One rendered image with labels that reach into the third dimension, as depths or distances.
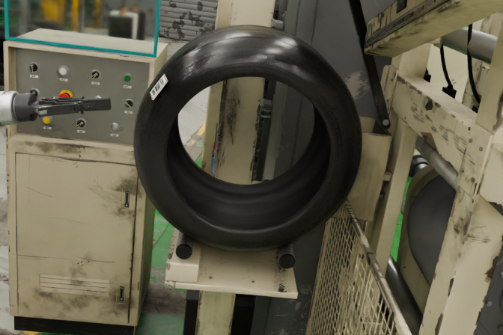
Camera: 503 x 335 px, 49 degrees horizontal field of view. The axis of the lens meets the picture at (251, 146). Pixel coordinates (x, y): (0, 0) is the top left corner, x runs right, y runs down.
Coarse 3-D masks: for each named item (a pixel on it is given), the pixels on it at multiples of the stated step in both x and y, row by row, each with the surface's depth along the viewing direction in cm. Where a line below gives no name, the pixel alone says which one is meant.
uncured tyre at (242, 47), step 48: (192, 48) 133; (240, 48) 130; (288, 48) 131; (144, 96) 137; (192, 96) 131; (336, 96) 133; (144, 144) 136; (336, 144) 136; (192, 192) 168; (240, 192) 171; (288, 192) 170; (336, 192) 141; (240, 240) 144; (288, 240) 145
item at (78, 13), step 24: (24, 0) 196; (48, 0) 196; (72, 0) 196; (96, 0) 196; (120, 0) 197; (144, 0) 197; (24, 24) 198; (48, 24) 199; (72, 24) 199; (96, 24) 199; (120, 24) 199; (144, 24) 200; (96, 48) 201; (120, 48) 202; (144, 48) 202
